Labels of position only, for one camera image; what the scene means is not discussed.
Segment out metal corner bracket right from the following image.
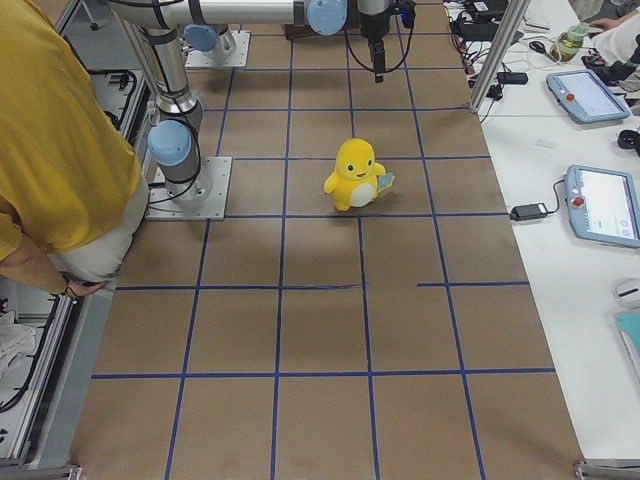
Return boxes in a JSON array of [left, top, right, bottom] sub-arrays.
[[574, 459, 639, 480]]

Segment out person's hand on rail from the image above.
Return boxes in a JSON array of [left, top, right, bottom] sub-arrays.
[[62, 279, 106, 299]]

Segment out person in yellow shirt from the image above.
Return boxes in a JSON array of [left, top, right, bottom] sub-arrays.
[[1, 1, 148, 296]]

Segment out aluminium side rail frame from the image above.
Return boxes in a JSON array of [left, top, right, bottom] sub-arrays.
[[0, 0, 151, 469]]

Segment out teal notebook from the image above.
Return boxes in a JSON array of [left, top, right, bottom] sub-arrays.
[[615, 313, 640, 376]]

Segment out black round object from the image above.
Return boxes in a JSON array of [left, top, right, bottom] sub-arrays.
[[617, 129, 640, 152]]

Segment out black power adapter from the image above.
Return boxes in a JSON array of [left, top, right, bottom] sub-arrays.
[[509, 203, 549, 221]]

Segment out second person's hand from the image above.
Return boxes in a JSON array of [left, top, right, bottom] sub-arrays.
[[589, 18, 620, 32]]

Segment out upper teach pendant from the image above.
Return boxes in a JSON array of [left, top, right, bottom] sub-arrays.
[[546, 70, 631, 124]]

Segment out small black box device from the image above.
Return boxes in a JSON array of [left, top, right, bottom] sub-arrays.
[[496, 72, 529, 85]]

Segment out lower teach pendant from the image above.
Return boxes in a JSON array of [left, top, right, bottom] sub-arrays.
[[565, 165, 639, 249]]

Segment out black scissors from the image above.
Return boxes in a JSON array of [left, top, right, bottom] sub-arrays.
[[528, 40, 547, 55]]

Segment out metal corner bracket left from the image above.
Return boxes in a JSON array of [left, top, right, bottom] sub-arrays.
[[1, 465, 82, 480]]

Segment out teach pendant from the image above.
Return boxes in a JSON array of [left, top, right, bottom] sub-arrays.
[[565, 165, 639, 249], [546, 70, 631, 124]]

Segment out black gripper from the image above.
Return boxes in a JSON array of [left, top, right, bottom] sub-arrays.
[[359, 0, 416, 83]]

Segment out metal corner bracket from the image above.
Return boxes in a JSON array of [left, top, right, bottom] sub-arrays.
[[574, 459, 639, 480], [1, 465, 82, 480]]

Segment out aluminium frame post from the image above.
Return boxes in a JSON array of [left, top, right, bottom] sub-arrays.
[[468, 0, 530, 113]]

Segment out white crumpled cloth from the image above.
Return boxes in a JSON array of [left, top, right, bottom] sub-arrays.
[[1, 310, 37, 377]]

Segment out brown paper table cover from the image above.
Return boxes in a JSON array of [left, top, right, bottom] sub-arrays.
[[71, 1, 580, 479]]

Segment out yellow plush toy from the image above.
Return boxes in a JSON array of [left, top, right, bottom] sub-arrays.
[[323, 138, 395, 212]]

